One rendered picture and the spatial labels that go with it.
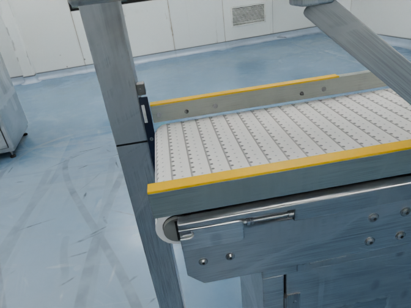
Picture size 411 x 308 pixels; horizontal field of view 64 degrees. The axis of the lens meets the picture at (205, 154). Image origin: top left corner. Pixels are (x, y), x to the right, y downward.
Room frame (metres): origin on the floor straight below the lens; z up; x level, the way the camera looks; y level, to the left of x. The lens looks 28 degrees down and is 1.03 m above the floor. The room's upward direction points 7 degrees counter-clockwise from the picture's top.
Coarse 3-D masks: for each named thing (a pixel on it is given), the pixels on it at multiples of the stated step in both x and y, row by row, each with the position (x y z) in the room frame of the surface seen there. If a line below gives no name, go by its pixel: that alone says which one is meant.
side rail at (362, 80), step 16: (320, 80) 0.57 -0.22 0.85; (336, 80) 0.57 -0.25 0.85; (352, 80) 0.57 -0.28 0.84; (368, 80) 0.58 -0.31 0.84; (224, 96) 0.56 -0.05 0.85; (240, 96) 0.56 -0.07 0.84; (256, 96) 0.56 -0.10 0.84; (272, 96) 0.56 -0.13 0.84; (288, 96) 0.56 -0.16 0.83; (304, 96) 0.57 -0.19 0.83; (320, 96) 0.57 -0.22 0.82; (160, 112) 0.55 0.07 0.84; (176, 112) 0.55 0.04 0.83; (192, 112) 0.55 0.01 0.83; (208, 112) 0.55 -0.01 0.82
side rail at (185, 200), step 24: (312, 168) 0.29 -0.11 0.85; (336, 168) 0.29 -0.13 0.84; (360, 168) 0.29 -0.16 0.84; (384, 168) 0.29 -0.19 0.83; (408, 168) 0.30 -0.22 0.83; (168, 192) 0.28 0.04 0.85; (192, 192) 0.28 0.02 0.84; (216, 192) 0.28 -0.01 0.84; (240, 192) 0.28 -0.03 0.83; (264, 192) 0.28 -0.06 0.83; (288, 192) 0.29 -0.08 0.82
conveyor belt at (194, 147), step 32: (352, 96) 0.56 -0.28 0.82; (384, 96) 0.54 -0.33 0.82; (160, 128) 0.53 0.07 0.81; (192, 128) 0.51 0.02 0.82; (224, 128) 0.49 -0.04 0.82; (256, 128) 0.48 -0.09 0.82; (288, 128) 0.46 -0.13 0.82; (320, 128) 0.45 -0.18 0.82; (352, 128) 0.43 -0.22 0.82; (384, 128) 0.42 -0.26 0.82; (160, 160) 0.42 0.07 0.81; (192, 160) 0.40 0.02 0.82; (224, 160) 0.39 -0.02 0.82; (256, 160) 0.38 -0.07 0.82; (160, 224) 0.29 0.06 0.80
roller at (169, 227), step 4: (172, 216) 0.29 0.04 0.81; (176, 216) 0.29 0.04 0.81; (168, 220) 0.29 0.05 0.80; (172, 220) 0.29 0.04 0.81; (176, 220) 0.29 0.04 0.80; (164, 224) 0.29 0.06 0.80; (168, 224) 0.29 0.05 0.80; (172, 224) 0.29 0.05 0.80; (176, 224) 0.29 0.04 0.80; (164, 228) 0.29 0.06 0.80; (168, 228) 0.29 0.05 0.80; (172, 228) 0.29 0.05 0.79; (176, 228) 0.29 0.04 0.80; (164, 232) 0.29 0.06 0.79; (168, 232) 0.29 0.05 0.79; (172, 232) 0.29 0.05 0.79; (176, 232) 0.29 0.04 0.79; (168, 236) 0.29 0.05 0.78; (172, 236) 0.29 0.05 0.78; (176, 236) 0.29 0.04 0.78; (172, 240) 0.29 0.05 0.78; (176, 240) 0.29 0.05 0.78
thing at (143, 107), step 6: (144, 102) 0.56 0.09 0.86; (144, 108) 0.55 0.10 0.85; (144, 114) 0.55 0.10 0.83; (150, 114) 0.56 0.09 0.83; (144, 120) 0.55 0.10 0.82; (150, 120) 0.56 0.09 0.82; (150, 126) 0.56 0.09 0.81; (150, 132) 0.56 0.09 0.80; (150, 138) 0.55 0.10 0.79; (150, 144) 0.55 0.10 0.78; (150, 150) 0.55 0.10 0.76
